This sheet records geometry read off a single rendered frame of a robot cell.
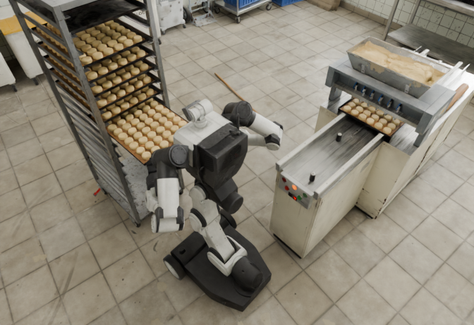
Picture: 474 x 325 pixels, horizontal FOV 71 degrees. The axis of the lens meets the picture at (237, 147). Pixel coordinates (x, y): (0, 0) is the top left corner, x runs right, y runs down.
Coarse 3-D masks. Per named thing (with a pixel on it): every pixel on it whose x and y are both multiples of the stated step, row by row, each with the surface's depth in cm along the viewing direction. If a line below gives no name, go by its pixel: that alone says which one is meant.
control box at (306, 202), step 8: (280, 176) 205; (288, 176) 201; (280, 184) 209; (288, 184) 202; (296, 184) 197; (288, 192) 206; (296, 192) 200; (304, 192) 194; (312, 192) 193; (296, 200) 204; (304, 200) 198
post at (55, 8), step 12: (60, 12) 142; (60, 24) 144; (72, 48) 153; (72, 60) 158; (84, 72) 163; (84, 84) 167; (96, 108) 179; (96, 120) 184; (108, 144) 197; (120, 168) 215; (120, 180) 223; (132, 204) 242
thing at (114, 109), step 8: (64, 88) 215; (144, 88) 211; (128, 96) 206; (136, 96) 209; (144, 96) 206; (88, 104) 201; (112, 104) 200; (120, 104) 202; (128, 104) 200; (112, 112) 197; (120, 112) 198; (104, 120) 193
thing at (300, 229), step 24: (336, 144) 221; (360, 144) 221; (288, 168) 205; (312, 168) 205; (336, 168) 205; (360, 168) 219; (336, 192) 208; (288, 216) 228; (312, 216) 206; (336, 216) 248; (288, 240) 245; (312, 240) 234
